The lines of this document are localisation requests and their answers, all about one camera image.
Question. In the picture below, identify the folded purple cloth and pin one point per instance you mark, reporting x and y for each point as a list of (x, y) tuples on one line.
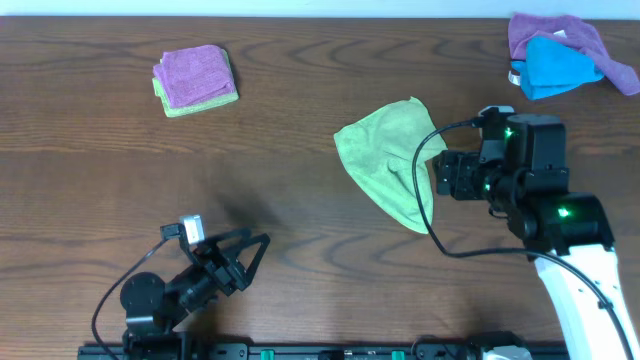
[(195, 75)]

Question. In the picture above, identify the crumpled blue cloth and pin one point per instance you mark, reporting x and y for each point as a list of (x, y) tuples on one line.
[(551, 68)]

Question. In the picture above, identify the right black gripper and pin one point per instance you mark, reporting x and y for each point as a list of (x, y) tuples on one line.
[(451, 175)]

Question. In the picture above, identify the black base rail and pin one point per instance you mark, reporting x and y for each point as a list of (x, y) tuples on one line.
[(500, 345)]

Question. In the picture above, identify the crumpled purple cloth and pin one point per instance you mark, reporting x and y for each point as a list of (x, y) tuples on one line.
[(572, 32)]

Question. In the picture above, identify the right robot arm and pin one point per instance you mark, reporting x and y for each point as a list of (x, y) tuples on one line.
[(520, 171)]

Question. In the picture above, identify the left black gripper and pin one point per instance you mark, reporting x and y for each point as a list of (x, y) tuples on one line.
[(226, 270)]

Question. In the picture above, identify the folded green cloth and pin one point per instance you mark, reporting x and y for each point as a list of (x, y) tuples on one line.
[(200, 105)]

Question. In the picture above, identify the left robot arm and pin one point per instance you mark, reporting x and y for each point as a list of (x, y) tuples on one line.
[(154, 307)]

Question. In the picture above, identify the light green microfiber cloth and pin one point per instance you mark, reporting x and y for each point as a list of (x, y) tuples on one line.
[(377, 152)]

